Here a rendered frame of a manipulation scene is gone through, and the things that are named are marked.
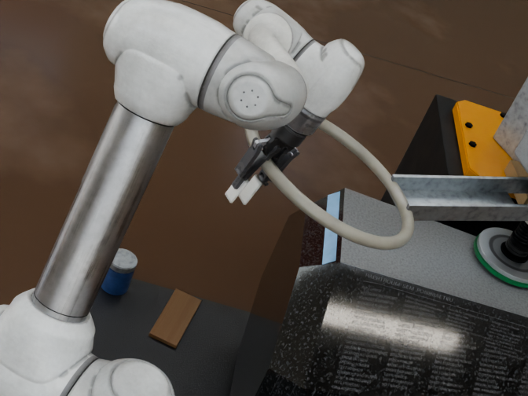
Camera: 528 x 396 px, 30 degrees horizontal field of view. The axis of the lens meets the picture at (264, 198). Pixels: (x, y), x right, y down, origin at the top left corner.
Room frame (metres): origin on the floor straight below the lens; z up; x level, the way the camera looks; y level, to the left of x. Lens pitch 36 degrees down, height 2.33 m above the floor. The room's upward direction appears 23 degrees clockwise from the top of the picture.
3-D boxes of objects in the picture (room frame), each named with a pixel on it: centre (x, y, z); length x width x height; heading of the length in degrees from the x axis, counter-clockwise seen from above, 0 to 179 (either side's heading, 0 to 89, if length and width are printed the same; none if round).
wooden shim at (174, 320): (2.40, 0.12, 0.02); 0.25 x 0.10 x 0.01; 177
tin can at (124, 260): (2.43, 0.35, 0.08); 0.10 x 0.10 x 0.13
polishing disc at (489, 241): (2.29, -0.70, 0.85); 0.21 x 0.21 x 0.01
